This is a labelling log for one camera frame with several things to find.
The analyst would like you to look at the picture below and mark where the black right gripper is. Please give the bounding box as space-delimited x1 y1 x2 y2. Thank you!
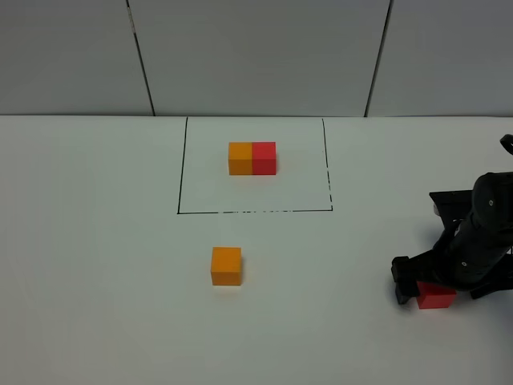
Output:
391 172 513 306

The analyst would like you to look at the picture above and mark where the red template block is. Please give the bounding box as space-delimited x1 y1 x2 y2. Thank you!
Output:
252 142 277 175

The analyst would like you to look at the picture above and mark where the orange template block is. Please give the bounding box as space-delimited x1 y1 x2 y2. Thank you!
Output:
228 142 252 176

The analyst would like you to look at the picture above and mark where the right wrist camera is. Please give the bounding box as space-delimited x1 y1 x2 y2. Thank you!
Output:
429 190 472 225

